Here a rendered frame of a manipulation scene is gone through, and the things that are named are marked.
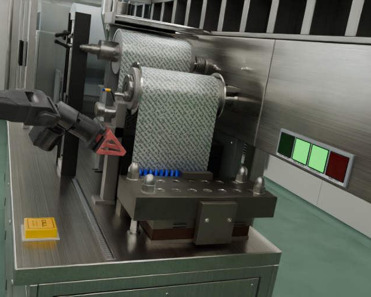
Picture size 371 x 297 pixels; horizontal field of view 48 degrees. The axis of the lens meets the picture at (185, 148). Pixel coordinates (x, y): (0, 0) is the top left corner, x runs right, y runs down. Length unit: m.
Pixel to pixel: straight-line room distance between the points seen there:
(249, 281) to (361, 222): 2.99
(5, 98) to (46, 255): 0.35
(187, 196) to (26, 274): 0.40
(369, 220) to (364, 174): 3.14
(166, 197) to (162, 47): 0.57
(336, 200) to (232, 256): 3.26
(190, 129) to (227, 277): 0.41
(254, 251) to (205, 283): 0.15
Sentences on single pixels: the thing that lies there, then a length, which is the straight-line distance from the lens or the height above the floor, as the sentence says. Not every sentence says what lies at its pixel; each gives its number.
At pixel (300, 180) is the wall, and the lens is 4.67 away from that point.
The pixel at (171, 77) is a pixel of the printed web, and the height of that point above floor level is 1.30.
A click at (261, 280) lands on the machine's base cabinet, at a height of 0.82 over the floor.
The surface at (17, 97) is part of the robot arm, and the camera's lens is 1.01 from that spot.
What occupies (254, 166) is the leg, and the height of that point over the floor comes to 1.02.
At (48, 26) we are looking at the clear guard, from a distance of 2.11.
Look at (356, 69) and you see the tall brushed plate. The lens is 0.94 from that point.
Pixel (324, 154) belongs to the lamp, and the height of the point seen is 1.20.
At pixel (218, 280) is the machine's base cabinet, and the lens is 1.11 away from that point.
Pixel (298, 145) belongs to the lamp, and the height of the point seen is 1.19.
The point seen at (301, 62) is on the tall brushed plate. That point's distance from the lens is 1.08.
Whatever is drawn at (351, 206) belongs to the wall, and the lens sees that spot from 4.17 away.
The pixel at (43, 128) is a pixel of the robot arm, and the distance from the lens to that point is 1.07.
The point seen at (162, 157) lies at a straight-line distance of 1.19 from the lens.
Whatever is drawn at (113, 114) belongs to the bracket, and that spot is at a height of 1.17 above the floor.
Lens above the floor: 1.37
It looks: 13 degrees down
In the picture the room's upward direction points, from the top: 9 degrees clockwise
